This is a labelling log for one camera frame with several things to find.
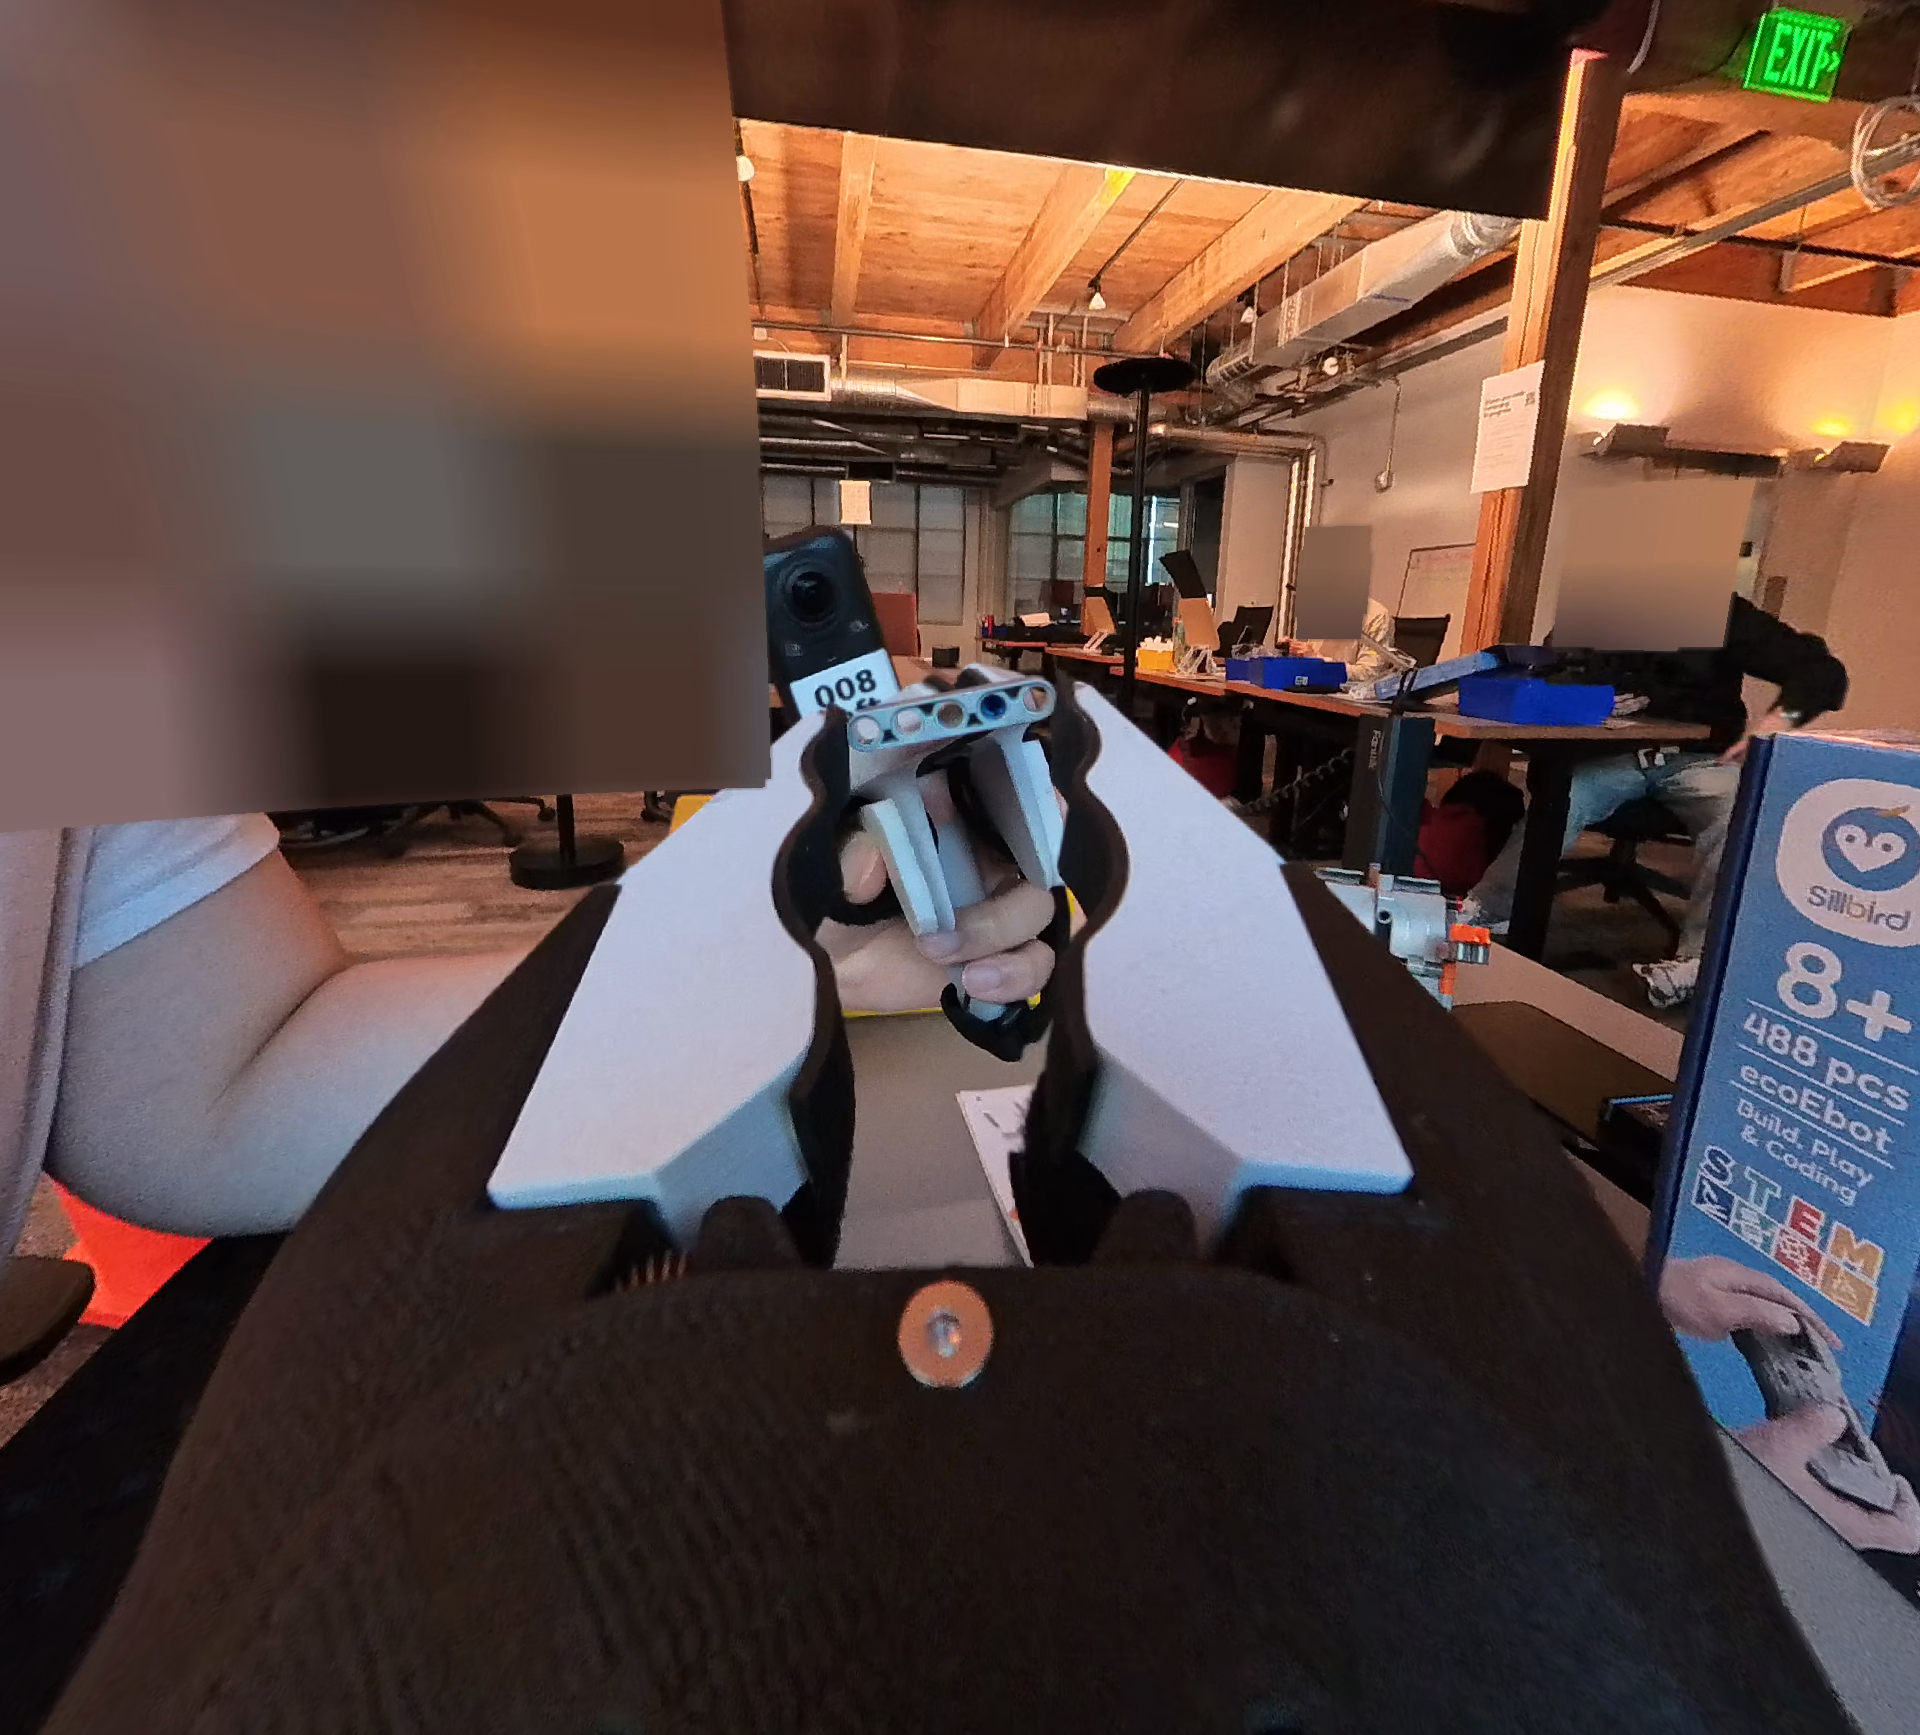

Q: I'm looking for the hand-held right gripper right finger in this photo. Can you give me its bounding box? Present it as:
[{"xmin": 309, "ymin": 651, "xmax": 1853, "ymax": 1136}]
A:
[{"xmin": 1008, "ymin": 679, "xmax": 1416, "ymax": 1268}]

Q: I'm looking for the person's left forearm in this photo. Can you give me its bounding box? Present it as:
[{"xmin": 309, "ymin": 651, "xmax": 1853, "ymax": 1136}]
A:
[{"xmin": 44, "ymin": 849, "xmax": 560, "ymax": 1236}]

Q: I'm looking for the whiteboard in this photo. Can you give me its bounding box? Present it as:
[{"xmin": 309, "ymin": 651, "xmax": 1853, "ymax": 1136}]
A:
[{"xmin": 1395, "ymin": 541, "xmax": 1481, "ymax": 627}]

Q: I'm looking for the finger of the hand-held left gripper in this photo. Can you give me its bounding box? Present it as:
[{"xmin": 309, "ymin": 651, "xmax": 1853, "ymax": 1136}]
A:
[
  {"xmin": 858, "ymin": 775, "xmax": 973, "ymax": 939},
  {"xmin": 982, "ymin": 719, "xmax": 1073, "ymax": 891}
]

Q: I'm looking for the orange plastic object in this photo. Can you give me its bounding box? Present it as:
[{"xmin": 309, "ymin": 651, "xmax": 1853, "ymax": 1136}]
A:
[{"xmin": 57, "ymin": 1182, "xmax": 216, "ymax": 1328}]

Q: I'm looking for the open instruction booklet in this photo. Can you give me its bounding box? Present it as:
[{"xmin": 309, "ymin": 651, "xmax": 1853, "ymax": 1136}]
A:
[{"xmin": 956, "ymin": 1080, "xmax": 1052, "ymax": 1262}]

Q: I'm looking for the office chair base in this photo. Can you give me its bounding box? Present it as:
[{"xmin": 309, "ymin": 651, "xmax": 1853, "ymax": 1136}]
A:
[{"xmin": 276, "ymin": 797, "xmax": 559, "ymax": 861}]

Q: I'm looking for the wooden support post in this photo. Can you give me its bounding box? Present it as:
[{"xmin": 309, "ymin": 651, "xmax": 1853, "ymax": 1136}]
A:
[{"xmin": 1463, "ymin": 47, "xmax": 1631, "ymax": 657}]

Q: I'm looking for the blue toy kit box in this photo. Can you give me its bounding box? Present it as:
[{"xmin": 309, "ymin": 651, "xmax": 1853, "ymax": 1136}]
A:
[{"xmin": 1644, "ymin": 727, "xmax": 1920, "ymax": 1556}]

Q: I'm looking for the silver air duct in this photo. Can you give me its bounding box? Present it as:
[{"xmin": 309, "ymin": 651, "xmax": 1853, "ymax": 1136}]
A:
[{"xmin": 1205, "ymin": 207, "xmax": 1520, "ymax": 405}]

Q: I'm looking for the grey desk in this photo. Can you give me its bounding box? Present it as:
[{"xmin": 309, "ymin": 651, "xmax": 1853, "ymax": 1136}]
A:
[{"xmin": 833, "ymin": 939, "xmax": 1920, "ymax": 1735}]

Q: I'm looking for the wall lamp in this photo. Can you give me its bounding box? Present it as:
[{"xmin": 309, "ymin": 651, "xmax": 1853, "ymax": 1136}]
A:
[
  {"xmin": 1583, "ymin": 391, "xmax": 1789, "ymax": 479},
  {"xmin": 1785, "ymin": 411, "xmax": 1897, "ymax": 477}
]

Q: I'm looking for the person's white shirt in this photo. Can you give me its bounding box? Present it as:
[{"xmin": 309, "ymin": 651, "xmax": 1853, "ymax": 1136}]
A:
[{"xmin": 0, "ymin": 811, "xmax": 282, "ymax": 1262}]

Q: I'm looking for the red bag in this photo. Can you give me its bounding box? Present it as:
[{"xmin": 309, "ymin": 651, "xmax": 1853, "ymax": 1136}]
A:
[{"xmin": 1414, "ymin": 769, "xmax": 1529, "ymax": 899}]

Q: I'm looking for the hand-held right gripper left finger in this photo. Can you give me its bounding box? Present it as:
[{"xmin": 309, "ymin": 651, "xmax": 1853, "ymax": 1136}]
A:
[{"xmin": 487, "ymin": 699, "xmax": 861, "ymax": 1268}]

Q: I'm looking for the grey orange toy robot model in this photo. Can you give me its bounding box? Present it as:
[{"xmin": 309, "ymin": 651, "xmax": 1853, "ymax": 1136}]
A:
[{"xmin": 1362, "ymin": 865, "xmax": 1493, "ymax": 1008}]

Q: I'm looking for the long wooden desk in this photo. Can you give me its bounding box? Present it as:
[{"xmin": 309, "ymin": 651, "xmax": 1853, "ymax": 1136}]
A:
[{"xmin": 982, "ymin": 631, "xmax": 1721, "ymax": 963}]

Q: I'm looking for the white paper notice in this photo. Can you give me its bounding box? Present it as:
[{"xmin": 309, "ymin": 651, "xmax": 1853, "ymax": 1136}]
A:
[{"xmin": 1471, "ymin": 359, "xmax": 1548, "ymax": 495}]

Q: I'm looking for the black pole stand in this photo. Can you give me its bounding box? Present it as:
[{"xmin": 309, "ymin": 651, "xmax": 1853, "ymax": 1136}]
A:
[{"xmin": 506, "ymin": 789, "xmax": 628, "ymax": 891}]

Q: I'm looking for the person's left hand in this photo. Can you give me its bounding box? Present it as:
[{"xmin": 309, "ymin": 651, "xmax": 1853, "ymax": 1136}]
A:
[{"xmin": 828, "ymin": 789, "xmax": 1074, "ymax": 1016}]

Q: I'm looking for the green exit sign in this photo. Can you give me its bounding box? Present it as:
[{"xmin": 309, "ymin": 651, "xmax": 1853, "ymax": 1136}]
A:
[{"xmin": 1741, "ymin": 7, "xmax": 1851, "ymax": 105}]

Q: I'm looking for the grey toy beam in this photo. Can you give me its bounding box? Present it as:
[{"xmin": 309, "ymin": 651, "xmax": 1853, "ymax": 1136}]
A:
[{"xmin": 845, "ymin": 675, "xmax": 1062, "ymax": 757}]

